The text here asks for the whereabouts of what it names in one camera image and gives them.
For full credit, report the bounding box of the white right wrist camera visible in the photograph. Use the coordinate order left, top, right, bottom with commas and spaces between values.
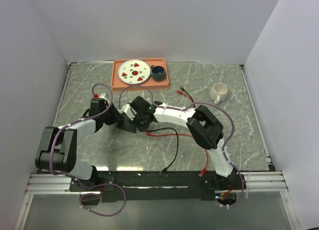
119, 104, 135, 120

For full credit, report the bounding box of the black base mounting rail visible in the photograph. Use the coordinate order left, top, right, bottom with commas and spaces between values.
69, 171, 246, 203

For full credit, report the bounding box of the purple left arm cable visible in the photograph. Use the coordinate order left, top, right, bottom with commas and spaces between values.
49, 83, 127, 217

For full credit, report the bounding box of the white strawberry pattern plate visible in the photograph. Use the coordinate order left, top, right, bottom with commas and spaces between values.
118, 59, 151, 85

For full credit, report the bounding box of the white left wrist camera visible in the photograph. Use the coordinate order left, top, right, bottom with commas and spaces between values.
93, 93, 109, 101

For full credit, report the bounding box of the dark blue mug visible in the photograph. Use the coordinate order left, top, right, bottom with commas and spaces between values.
151, 65, 166, 82

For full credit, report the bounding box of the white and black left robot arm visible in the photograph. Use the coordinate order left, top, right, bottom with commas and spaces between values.
35, 98, 123, 191

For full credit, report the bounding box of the short red ethernet cable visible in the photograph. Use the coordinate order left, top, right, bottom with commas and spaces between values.
176, 89, 196, 104

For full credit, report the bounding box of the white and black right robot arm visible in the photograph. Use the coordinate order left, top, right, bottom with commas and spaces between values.
121, 96, 237, 190

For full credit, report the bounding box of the white ceramic mug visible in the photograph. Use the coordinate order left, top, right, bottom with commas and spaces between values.
210, 83, 228, 105

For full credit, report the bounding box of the black network switch box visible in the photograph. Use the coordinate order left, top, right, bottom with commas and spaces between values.
117, 115, 137, 133

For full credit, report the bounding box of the salmon pink tray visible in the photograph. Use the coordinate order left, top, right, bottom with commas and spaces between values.
111, 58, 169, 92

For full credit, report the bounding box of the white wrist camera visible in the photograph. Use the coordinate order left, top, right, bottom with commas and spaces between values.
93, 93, 109, 101
119, 104, 135, 120

